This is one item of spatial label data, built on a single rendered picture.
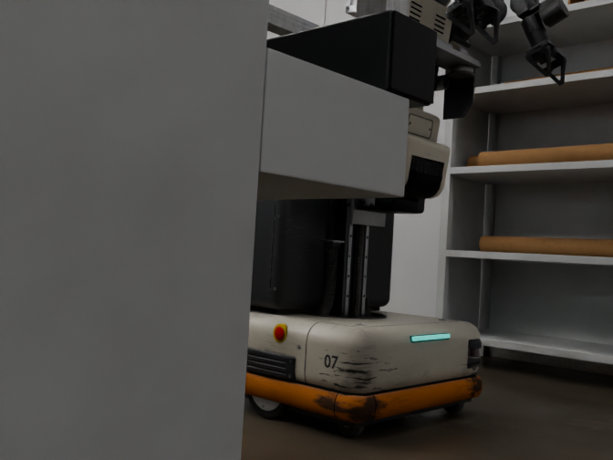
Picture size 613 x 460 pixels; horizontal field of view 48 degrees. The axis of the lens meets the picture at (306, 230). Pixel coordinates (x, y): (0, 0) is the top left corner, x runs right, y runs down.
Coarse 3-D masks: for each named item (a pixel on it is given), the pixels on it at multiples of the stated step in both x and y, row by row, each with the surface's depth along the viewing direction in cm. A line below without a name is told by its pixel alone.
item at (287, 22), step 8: (272, 8) 108; (272, 16) 108; (280, 16) 109; (288, 16) 110; (296, 16) 112; (272, 24) 108; (280, 24) 109; (288, 24) 110; (296, 24) 112; (304, 24) 113; (312, 24) 115; (272, 32) 112; (280, 32) 112; (288, 32) 111
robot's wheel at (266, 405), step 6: (252, 396) 193; (252, 402) 192; (258, 402) 190; (264, 402) 189; (270, 402) 187; (276, 402) 185; (258, 408) 190; (264, 408) 189; (270, 408) 187; (276, 408) 186; (282, 408) 184; (264, 414) 189; (270, 414) 187; (276, 414) 186; (282, 414) 186
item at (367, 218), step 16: (416, 160) 189; (416, 176) 188; (432, 176) 194; (416, 192) 194; (432, 192) 198; (352, 208) 201; (368, 208) 199; (384, 208) 194; (400, 208) 195; (416, 208) 201; (368, 224) 206; (384, 224) 212
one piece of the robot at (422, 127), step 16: (416, 0) 191; (432, 0) 197; (416, 16) 193; (432, 16) 198; (448, 32) 205; (416, 112) 194; (416, 128) 195; (432, 128) 200; (416, 144) 188; (432, 144) 194; (432, 160) 195; (448, 160) 200
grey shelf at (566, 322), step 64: (512, 64) 345; (576, 64) 323; (448, 128) 317; (512, 128) 343; (576, 128) 321; (448, 192) 315; (512, 192) 341; (576, 192) 319; (448, 256) 315; (512, 256) 292; (576, 256) 274; (512, 320) 336; (576, 320) 315
